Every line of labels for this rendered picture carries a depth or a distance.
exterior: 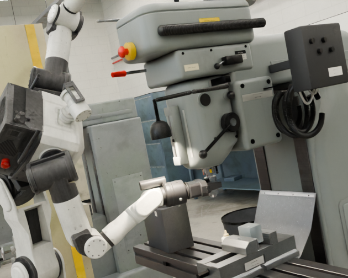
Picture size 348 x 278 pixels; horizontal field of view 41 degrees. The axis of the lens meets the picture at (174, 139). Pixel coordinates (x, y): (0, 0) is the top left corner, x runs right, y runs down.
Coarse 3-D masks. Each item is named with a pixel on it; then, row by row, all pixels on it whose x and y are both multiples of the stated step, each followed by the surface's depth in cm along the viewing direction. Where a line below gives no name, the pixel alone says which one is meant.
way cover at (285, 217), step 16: (272, 192) 201; (288, 192) 193; (256, 208) 206; (272, 208) 198; (288, 208) 190; (304, 208) 184; (272, 224) 195; (288, 224) 188; (304, 224) 181; (304, 240) 177
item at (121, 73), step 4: (112, 72) 166; (116, 72) 166; (120, 72) 167; (124, 72) 168; (128, 72) 169; (132, 72) 170; (136, 72) 171; (140, 72) 172; (112, 76) 166; (116, 76) 167; (120, 76) 168; (124, 76) 169
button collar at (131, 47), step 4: (124, 44) 159; (128, 44) 157; (132, 44) 157; (124, 48) 160; (128, 48) 158; (132, 48) 157; (132, 52) 157; (128, 56) 159; (132, 56) 158; (128, 60) 160
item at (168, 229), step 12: (156, 216) 198; (168, 216) 193; (180, 216) 196; (156, 228) 200; (168, 228) 193; (180, 228) 196; (156, 240) 203; (168, 240) 193; (180, 240) 195; (192, 240) 198; (168, 252) 193
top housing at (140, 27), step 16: (224, 0) 168; (240, 0) 171; (128, 16) 158; (144, 16) 151; (160, 16) 152; (176, 16) 155; (192, 16) 158; (208, 16) 162; (224, 16) 166; (240, 16) 170; (128, 32) 160; (144, 32) 152; (208, 32) 161; (224, 32) 165; (240, 32) 169; (144, 48) 153; (160, 48) 152; (176, 48) 155; (192, 48) 160
